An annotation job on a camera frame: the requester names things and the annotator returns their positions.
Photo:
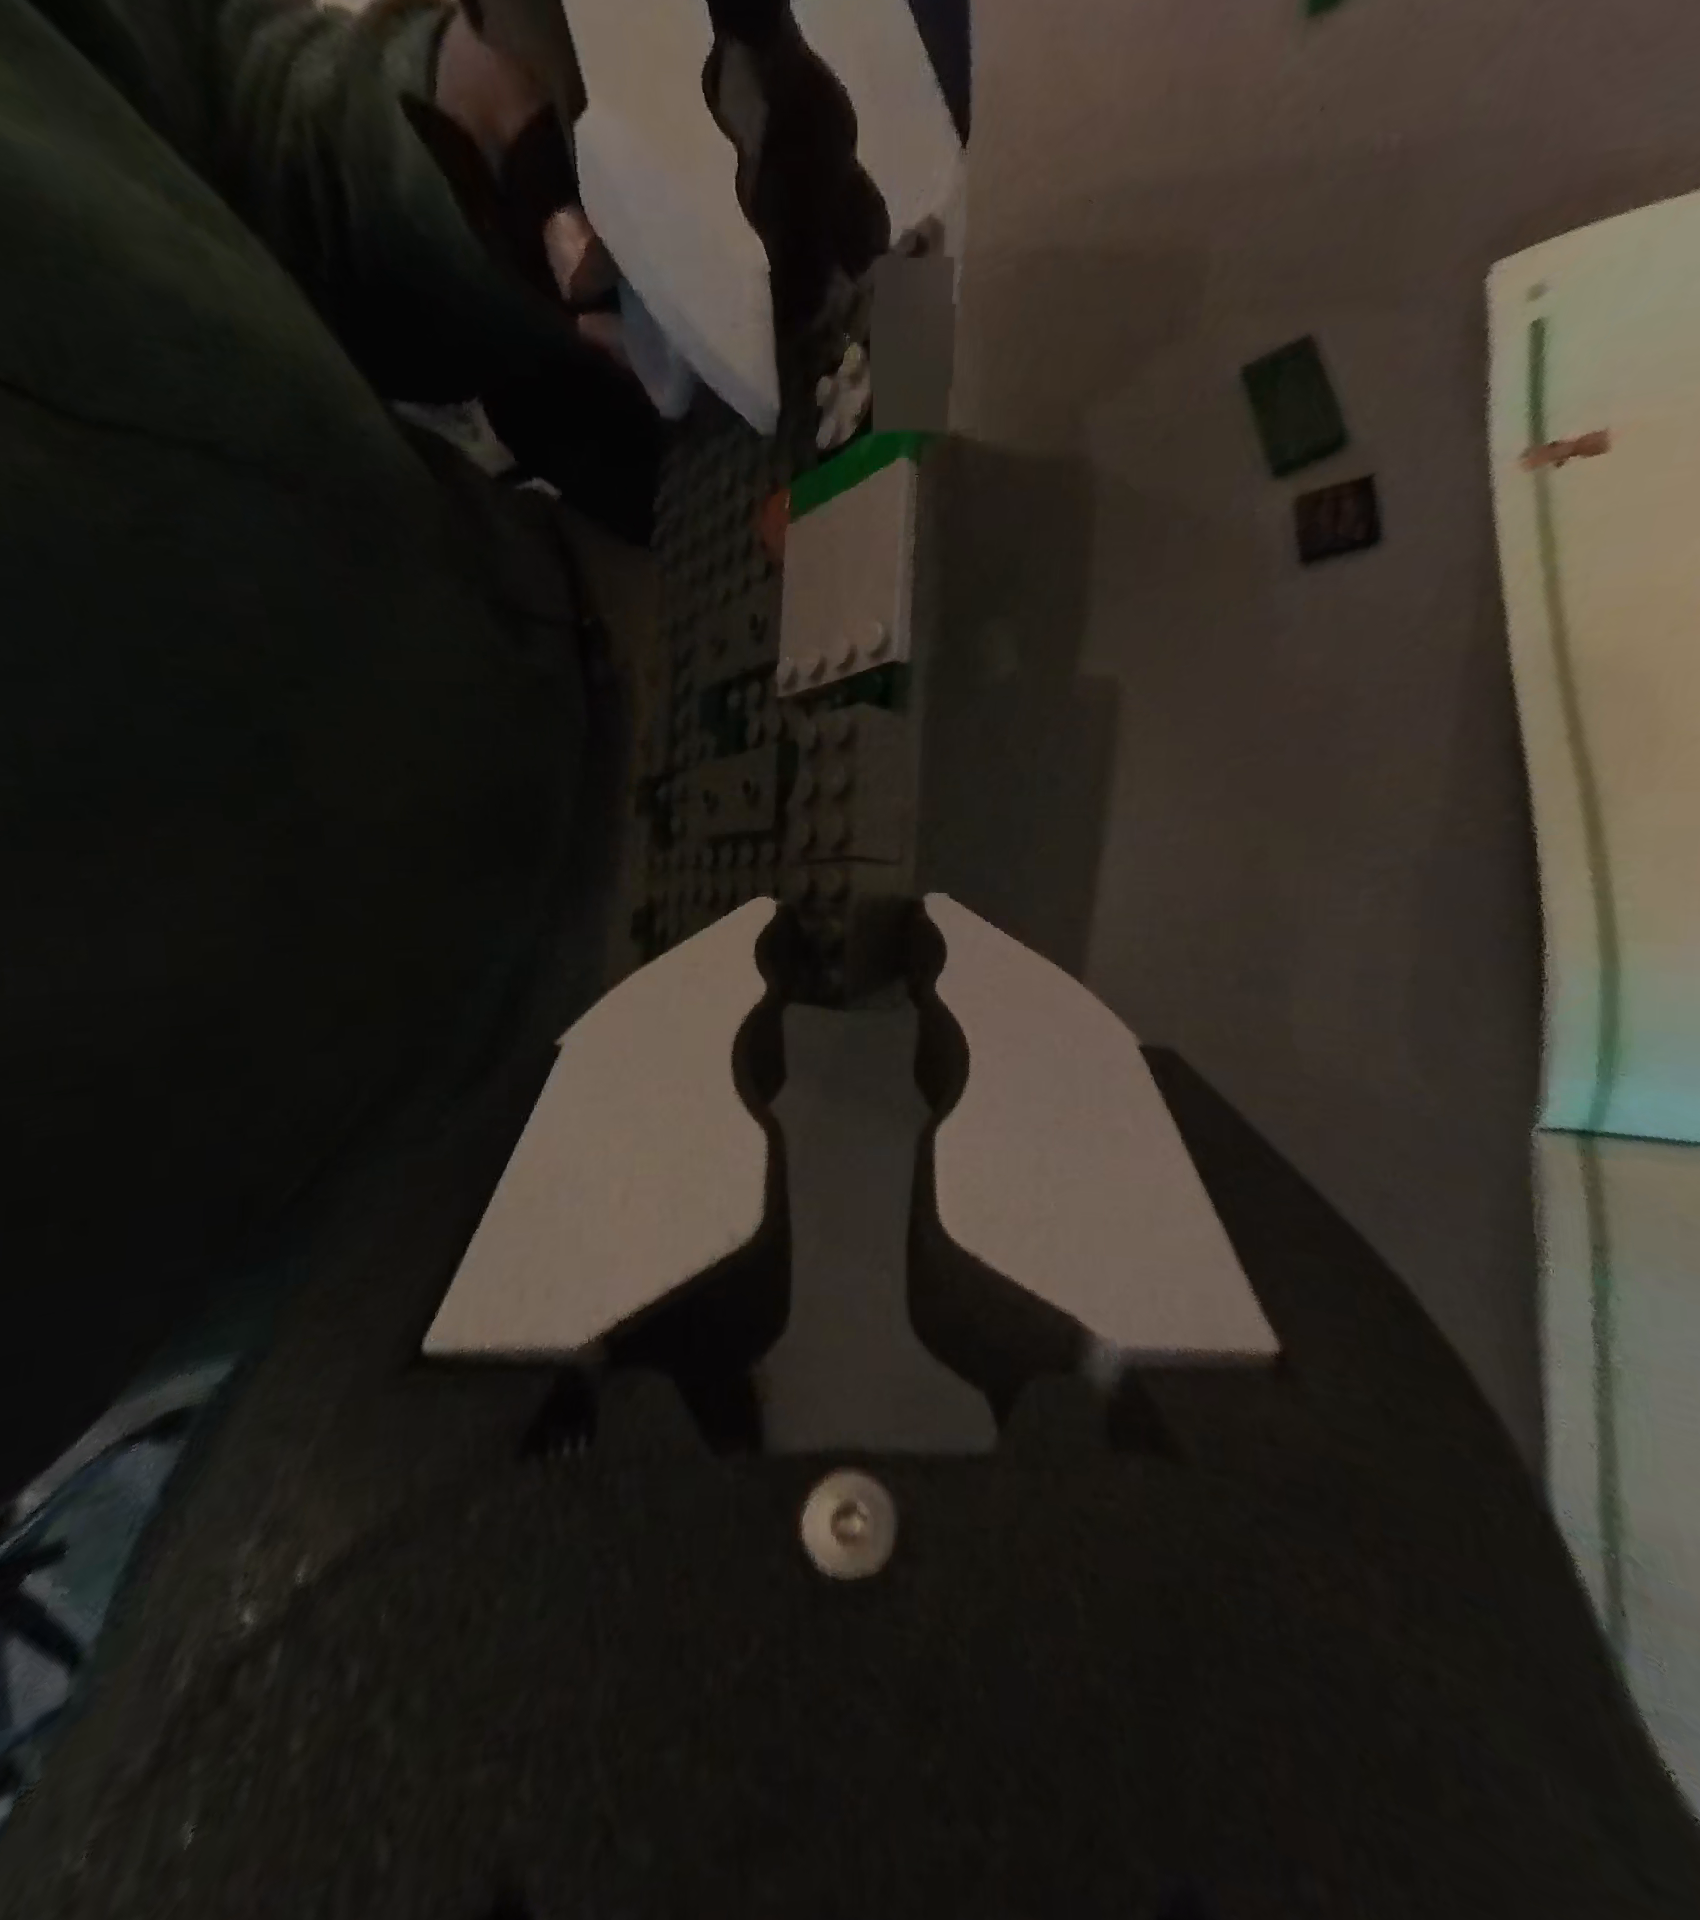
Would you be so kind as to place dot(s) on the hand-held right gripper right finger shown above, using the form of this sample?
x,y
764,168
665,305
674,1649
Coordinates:
x,y
1091,1184

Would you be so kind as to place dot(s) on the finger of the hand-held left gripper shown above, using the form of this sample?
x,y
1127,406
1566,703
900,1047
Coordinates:
x,y
919,104
684,224

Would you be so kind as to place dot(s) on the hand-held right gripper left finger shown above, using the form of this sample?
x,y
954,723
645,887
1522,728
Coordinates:
x,y
611,1184

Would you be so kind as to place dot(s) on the grey studded building plate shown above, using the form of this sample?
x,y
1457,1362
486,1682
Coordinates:
x,y
731,750

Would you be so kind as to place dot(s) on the grey desk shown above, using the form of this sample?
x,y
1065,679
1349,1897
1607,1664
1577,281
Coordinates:
x,y
1241,900

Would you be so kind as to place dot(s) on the person's left hand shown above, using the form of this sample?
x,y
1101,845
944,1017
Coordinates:
x,y
573,249

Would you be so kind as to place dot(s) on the dark green flat tile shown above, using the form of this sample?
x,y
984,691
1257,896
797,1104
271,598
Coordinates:
x,y
1292,405

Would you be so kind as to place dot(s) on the dark brown flat tile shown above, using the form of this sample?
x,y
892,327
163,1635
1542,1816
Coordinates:
x,y
1339,519

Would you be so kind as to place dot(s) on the open instruction booklet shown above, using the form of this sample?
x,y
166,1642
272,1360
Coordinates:
x,y
1690,750

